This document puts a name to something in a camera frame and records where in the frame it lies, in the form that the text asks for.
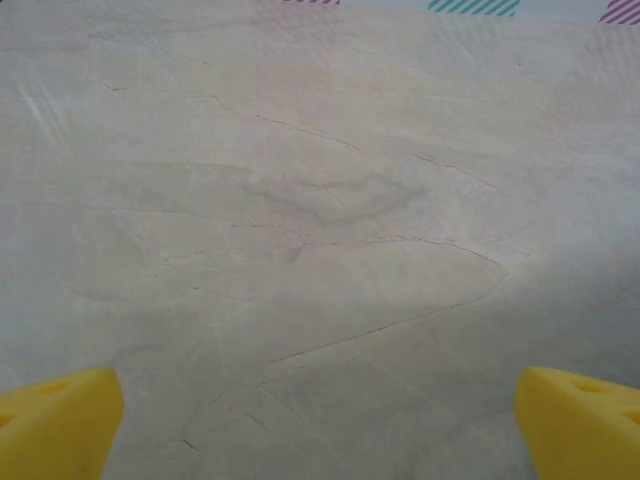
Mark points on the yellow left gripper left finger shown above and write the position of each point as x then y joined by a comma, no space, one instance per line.
55,425

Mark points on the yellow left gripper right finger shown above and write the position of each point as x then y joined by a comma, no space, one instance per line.
585,430

